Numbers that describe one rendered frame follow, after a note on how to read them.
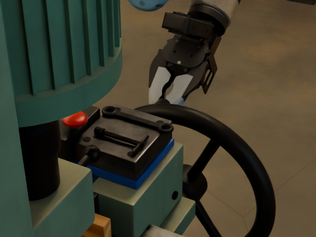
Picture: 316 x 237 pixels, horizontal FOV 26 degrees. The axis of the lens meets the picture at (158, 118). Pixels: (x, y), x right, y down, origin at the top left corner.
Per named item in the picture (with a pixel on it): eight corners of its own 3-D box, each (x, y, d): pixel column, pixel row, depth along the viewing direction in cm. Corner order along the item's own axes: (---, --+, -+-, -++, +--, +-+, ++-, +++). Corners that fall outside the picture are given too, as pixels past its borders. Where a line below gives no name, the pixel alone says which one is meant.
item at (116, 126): (174, 145, 88) (175, 109, 85) (132, 195, 80) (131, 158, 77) (88, 118, 93) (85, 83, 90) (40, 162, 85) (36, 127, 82)
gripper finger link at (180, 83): (178, 139, 111) (200, 91, 114) (170, 123, 106) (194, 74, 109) (161, 134, 112) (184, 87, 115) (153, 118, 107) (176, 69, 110)
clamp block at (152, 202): (185, 196, 94) (187, 144, 88) (138, 262, 84) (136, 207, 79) (93, 165, 99) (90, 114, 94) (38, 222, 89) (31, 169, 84)
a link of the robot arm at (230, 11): (235, -11, 113) (191, -21, 116) (225, 11, 111) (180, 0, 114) (241, 15, 119) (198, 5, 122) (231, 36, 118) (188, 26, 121)
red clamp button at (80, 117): (92, 119, 83) (91, 112, 83) (79, 132, 81) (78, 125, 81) (71, 113, 85) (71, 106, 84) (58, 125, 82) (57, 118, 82)
